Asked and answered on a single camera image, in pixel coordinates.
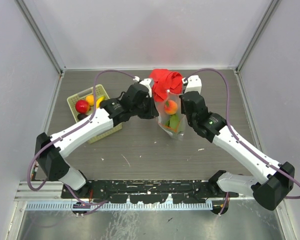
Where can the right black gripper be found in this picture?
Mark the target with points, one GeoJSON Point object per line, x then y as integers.
{"type": "Point", "coordinates": [183, 109]}

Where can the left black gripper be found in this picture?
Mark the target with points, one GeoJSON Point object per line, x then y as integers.
{"type": "Point", "coordinates": [152, 112]}

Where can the orange peach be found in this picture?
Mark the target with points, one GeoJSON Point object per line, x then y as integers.
{"type": "Point", "coordinates": [170, 107]}

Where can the clear zip top bag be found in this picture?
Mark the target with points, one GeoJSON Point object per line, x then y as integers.
{"type": "Point", "coordinates": [163, 117]}

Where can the green leafy vegetable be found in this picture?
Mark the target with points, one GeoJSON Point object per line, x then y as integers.
{"type": "Point", "coordinates": [173, 122]}

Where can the purple eggplant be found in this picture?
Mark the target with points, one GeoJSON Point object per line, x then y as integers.
{"type": "Point", "coordinates": [81, 116]}

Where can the green plastic basket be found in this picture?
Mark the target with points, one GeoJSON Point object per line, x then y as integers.
{"type": "Point", "coordinates": [100, 91]}

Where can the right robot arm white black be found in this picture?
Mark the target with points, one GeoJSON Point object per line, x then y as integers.
{"type": "Point", "coordinates": [268, 183]}

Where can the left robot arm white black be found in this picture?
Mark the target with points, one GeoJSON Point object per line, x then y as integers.
{"type": "Point", "coordinates": [52, 151]}

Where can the red crumpled cloth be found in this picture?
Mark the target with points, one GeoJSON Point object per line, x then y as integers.
{"type": "Point", "coordinates": [164, 81]}

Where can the yellow banana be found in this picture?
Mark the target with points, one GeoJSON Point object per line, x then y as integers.
{"type": "Point", "coordinates": [99, 100]}

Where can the yellow orange fruit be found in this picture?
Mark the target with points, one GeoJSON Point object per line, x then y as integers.
{"type": "Point", "coordinates": [90, 99]}

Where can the red strawberry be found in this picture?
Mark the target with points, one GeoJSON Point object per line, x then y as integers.
{"type": "Point", "coordinates": [82, 106]}

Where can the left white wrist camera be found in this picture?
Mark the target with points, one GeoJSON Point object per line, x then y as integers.
{"type": "Point", "coordinates": [147, 82]}

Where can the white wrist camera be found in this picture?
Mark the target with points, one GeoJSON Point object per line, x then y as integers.
{"type": "Point", "coordinates": [192, 83]}
{"type": "Point", "coordinates": [147, 82]}

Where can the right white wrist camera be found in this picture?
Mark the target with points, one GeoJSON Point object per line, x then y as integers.
{"type": "Point", "coordinates": [192, 83]}

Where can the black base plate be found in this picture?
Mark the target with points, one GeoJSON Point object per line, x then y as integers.
{"type": "Point", "coordinates": [150, 191]}

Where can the slotted cable duct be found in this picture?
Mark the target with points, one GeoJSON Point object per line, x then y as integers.
{"type": "Point", "coordinates": [74, 206]}

